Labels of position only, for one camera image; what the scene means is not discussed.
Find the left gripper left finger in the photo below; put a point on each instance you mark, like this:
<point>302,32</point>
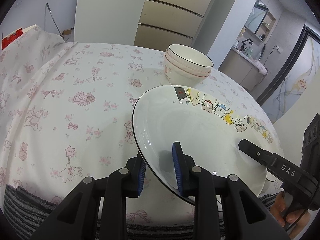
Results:
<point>134,182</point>

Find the beige three-door refrigerator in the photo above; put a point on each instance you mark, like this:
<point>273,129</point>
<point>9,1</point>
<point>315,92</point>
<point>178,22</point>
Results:
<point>164,22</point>

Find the person right hand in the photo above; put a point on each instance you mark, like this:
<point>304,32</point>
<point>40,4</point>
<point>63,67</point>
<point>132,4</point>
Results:
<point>306,228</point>

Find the pink patterned white tablecloth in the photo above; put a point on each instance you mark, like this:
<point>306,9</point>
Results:
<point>66,114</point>

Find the pink cloth on vanity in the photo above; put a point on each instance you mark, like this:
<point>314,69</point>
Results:
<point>260,67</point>

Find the finger of the right gripper das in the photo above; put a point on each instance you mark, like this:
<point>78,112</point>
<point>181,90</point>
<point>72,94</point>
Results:
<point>295,181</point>

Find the bathroom mirror cabinet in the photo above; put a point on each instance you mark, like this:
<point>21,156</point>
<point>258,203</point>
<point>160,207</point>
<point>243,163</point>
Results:
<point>260,21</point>

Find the large white cartoon plate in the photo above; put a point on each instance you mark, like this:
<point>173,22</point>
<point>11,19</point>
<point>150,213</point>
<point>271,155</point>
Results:
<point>166,114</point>

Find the black faucet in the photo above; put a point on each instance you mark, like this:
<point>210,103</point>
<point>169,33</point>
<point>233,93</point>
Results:
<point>245,43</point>

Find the red gift box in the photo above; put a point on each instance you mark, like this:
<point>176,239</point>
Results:
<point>14,35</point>

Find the striped grey black garment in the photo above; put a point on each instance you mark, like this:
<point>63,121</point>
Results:
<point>25,212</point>

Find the white bowl pink rim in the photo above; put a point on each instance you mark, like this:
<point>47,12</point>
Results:
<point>178,74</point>

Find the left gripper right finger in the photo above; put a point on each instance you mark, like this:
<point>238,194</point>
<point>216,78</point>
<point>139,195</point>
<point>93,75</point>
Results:
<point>183,164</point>

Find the bathroom vanity cabinet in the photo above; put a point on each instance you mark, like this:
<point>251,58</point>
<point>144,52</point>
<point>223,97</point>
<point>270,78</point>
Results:
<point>240,68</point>

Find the white bowl black rim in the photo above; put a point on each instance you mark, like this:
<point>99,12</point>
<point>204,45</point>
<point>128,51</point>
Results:
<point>190,57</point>

